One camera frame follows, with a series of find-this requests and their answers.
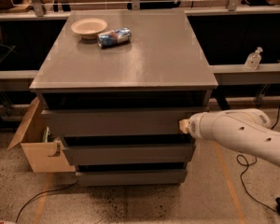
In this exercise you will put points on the grey metal rail shelf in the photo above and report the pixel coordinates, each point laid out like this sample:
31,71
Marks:
228,74

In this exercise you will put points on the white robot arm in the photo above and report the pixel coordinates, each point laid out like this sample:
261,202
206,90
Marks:
244,130

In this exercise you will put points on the cardboard box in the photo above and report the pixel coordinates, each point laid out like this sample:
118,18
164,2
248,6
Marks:
43,155

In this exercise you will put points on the grey top drawer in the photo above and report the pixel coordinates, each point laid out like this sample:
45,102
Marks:
117,122

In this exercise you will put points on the crushed blue soda can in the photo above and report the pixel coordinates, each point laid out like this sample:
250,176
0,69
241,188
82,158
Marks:
114,37

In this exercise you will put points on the beige bowl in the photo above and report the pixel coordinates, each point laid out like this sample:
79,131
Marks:
89,28

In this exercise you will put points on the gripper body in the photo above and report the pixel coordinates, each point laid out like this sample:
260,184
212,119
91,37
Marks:
195,125

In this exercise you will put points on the grey middle drawer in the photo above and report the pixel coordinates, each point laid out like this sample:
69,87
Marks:
131,149

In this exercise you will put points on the grey drawer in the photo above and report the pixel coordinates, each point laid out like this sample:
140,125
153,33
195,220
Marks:
131,149
117,122

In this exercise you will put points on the grey drawer cabinet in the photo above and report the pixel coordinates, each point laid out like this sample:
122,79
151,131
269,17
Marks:
162,66

